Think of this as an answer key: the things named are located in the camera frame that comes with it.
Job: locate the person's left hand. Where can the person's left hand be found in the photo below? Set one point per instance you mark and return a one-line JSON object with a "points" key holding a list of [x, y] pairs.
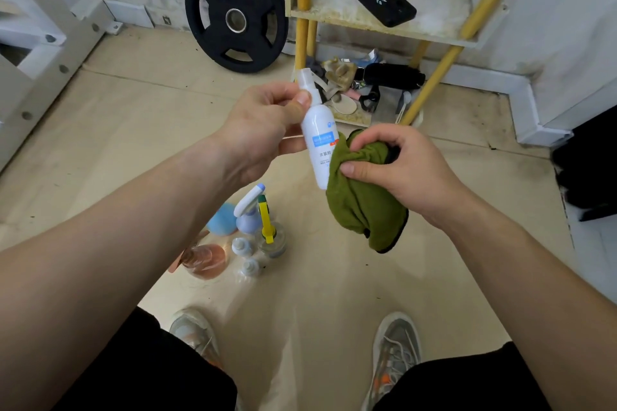
{"points": [[255, 131]]}

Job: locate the person's right hand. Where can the person's right hand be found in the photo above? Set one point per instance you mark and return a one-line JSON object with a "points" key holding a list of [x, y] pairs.
{"points": [[419, 174]]}

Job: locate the green microfibre cloth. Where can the green microfibre cloth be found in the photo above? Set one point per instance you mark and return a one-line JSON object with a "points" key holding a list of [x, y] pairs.
{"points": [[366, 208]]}

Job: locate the small white bottle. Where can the small white bottle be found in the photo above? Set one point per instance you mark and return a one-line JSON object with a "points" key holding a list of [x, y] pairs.
{"points": [[319, 146], [241, 247], [250, 268]]}

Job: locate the pale blue bottle white sprayer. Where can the pale blue bottle white sprayer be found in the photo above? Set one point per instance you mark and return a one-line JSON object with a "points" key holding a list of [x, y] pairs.
{"points": [[248, 223]]}

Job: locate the blue spray bottle pink trigger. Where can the blue spray bottle pink trigger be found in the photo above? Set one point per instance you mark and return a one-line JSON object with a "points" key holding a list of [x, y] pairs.
{"points": [[222, 222]]}

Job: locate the clear bottle yellow green sprayer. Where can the clear bottle yellow green sprayer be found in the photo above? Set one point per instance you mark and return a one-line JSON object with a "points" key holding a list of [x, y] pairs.
{"points": [[274, 244]]}

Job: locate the orange spray bottle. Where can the orange spray bottle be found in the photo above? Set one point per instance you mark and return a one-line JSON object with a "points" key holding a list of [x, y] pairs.
{"points": [[207, 261]]}

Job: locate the white shelf yellow poles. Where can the white shelf yellow poles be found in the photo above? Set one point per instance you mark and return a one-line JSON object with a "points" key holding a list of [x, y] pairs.
{"points": [[434, 6]]}

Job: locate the person's left forearm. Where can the person's left forearm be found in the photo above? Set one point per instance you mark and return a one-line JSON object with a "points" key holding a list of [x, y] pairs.
{"points": [[106, 280]]}

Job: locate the person's right forearm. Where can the person's right forearm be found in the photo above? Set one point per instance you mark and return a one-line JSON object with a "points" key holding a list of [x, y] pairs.
{"points": [[540, 295]]}

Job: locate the person's right grey shoe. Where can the person's right grey shoe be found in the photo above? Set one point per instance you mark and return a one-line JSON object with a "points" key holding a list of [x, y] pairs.
{"points": [[393, 353]]}

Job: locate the person's grey shoe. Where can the person's grey shoe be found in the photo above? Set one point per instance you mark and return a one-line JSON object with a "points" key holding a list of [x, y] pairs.
{"points": [[393, 353], [195, 333]]}

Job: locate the person's left grey shoe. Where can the person's left grey shoe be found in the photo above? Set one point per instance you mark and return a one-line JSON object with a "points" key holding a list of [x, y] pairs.
{"points": [[195, 333]]}

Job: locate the white plastic strip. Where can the white plastic strip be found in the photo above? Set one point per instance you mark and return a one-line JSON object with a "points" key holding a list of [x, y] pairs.
{"points": [[404, 102]]}

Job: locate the white plastic scoop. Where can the white plastic scoop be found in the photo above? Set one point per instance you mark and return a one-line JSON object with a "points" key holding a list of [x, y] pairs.
{"points": [[327, 87]]}

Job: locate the white round disc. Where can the white round disc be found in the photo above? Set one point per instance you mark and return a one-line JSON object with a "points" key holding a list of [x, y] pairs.
{"points": [[344, 106]]}

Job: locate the tan fuzzy glove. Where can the tan fuzzy glove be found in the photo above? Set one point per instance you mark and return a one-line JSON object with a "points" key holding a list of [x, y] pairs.
{"points": [[339, 73]]}

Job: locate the black weight plate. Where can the black weight plate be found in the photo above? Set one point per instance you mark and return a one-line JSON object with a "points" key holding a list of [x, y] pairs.
{"points": [[209, 15]]}

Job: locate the blue white packet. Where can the blue white packet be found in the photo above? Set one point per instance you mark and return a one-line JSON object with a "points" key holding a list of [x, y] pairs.
{"points": [[368, 59]]}

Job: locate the black shorts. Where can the black shorts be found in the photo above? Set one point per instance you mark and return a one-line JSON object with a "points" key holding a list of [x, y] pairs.
{"points": [[144, 372]]}

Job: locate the white metal rack frame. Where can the white metal rack frame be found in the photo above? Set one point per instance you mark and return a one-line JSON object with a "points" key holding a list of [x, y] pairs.
{"points": [[29, 73]]}

